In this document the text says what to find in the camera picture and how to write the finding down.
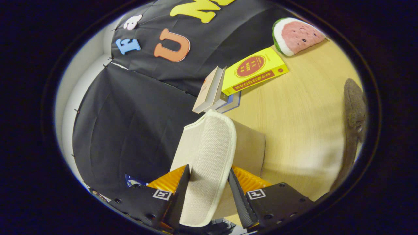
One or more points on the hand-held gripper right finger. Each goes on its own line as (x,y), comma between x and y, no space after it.
(240,202)

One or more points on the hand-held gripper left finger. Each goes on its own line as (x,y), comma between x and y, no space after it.
(179,202)

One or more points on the beige fabric storage box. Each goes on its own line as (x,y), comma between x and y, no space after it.
(209,156)

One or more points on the brown fuzzy shoe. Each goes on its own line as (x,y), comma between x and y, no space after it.
(354,104)

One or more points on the black backdrop cloth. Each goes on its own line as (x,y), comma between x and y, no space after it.
(130,124)

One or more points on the blue book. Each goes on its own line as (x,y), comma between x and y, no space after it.
(233,102)

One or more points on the grey book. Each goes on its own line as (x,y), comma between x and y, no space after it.
(222,101)

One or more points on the beige book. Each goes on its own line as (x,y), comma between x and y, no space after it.
(207,89)

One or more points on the yellow book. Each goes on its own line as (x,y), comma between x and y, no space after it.
(254,70)

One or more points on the watermelon slice plush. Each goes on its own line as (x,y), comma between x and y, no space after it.
(297,34)

